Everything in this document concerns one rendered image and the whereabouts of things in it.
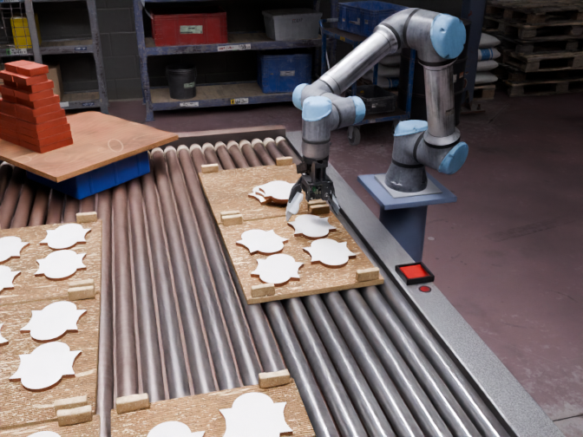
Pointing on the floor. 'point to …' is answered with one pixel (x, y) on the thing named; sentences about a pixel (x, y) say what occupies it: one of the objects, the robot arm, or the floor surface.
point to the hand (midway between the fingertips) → (311, 217)
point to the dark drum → (424, 82)
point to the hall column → (475, 11)
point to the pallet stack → (536, 44)
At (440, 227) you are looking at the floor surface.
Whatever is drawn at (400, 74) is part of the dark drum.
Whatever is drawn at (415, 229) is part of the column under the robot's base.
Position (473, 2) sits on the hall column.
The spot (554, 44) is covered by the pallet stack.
